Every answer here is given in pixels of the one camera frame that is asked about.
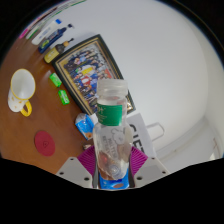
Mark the framed group photo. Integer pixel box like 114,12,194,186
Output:
51,33,137,116

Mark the white yellow-rimmed mug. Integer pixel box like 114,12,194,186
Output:
7,68,37,118

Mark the flat round red coaster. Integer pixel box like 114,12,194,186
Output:
33,130,57,157

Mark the clear green-labelled plastic bottle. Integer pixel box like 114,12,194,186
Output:
92,78,134,190

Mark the brown yellow-labelled pump bottle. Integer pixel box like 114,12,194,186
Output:
43,37,75,64

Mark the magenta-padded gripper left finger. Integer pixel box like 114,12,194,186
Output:
55,147,99,189

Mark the white blue-capped bottle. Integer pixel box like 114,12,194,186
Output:
31,18,63,46

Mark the white printed paper bag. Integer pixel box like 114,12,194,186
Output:
126,112,166,158

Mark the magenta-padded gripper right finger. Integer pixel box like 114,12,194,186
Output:
128,146,171,189

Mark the dark blue pump bottle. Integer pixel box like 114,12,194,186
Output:
37,23,75,54

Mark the blue tissue pack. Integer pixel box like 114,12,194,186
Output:
74,112,96,141

